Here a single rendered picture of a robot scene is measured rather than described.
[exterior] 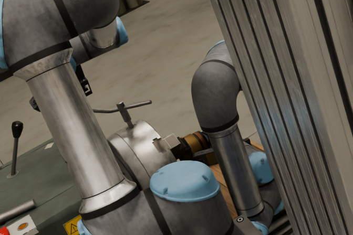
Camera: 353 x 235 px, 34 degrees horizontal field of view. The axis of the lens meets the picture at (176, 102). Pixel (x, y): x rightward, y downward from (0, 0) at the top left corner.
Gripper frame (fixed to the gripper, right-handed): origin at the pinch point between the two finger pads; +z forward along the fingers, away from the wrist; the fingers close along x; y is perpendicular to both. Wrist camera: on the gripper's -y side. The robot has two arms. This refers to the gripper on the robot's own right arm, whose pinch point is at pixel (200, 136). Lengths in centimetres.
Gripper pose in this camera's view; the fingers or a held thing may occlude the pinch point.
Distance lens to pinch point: 185.2
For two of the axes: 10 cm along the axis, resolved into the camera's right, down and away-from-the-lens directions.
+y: 8.4, -4.7, 2.7
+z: -4.1, -2.4, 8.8
